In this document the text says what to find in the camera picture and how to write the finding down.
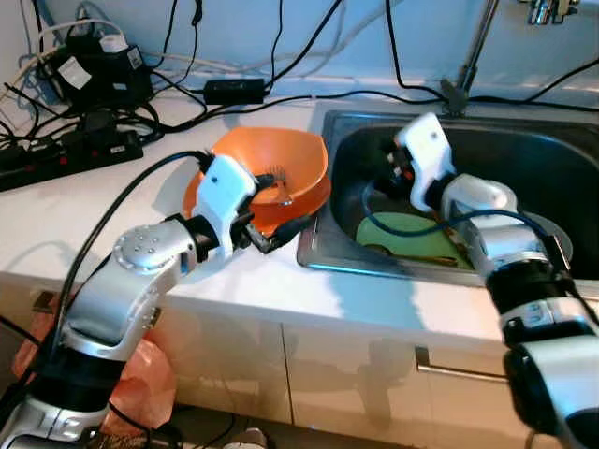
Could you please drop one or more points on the orange plastic bowl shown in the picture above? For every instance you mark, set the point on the orange plastic bowl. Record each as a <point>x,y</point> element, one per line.
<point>290,150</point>

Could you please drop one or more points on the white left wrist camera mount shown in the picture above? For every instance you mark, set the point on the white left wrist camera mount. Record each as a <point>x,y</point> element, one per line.
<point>225,192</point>

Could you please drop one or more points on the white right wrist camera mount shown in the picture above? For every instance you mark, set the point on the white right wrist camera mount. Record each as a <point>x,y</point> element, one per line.
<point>429,150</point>

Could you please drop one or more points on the orange plastic bag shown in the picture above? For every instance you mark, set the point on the orange plastic bag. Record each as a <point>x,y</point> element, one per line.
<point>150,383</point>

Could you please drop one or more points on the metal fork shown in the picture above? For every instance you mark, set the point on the metal fork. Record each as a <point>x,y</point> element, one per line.
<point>279,182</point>

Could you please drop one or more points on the green plate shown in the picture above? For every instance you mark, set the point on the green plate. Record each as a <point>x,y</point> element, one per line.
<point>412,247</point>

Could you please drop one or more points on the black power adapter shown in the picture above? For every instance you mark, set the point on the black power adapter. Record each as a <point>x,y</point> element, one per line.
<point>234,91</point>

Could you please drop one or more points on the grey robot foot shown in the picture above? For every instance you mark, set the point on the grey robot foot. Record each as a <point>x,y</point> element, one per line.
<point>247,440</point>

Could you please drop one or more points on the stainless steel sink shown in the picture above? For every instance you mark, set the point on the stainless steel sink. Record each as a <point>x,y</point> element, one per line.
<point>524,159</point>

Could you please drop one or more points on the white charger plug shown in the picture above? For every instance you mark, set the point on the white charger plug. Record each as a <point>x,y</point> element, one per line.
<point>112,43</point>

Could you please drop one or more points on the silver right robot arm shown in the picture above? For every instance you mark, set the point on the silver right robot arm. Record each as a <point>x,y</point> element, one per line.
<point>477,201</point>

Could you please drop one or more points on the grey plate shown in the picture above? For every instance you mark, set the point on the grey plate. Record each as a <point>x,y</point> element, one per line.
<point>554,224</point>

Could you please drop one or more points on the black power strip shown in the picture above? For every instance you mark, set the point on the black power strip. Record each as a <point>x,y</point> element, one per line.
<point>84,154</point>

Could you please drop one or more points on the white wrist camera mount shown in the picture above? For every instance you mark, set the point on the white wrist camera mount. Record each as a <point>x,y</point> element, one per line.
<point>225,192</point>
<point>429,150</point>

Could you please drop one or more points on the white kitchen cabinet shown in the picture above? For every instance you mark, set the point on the white kitchen cabinet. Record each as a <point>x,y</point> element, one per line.
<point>346,374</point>

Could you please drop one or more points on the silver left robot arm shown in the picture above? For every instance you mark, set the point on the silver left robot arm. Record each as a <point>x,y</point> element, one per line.
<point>122,290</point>

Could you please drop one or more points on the black device with white labels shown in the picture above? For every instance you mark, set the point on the black device with white labels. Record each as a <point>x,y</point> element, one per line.
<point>103,84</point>

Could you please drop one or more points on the chrome faucet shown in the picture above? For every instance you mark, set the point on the chrome faucet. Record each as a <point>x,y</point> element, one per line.
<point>459,94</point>

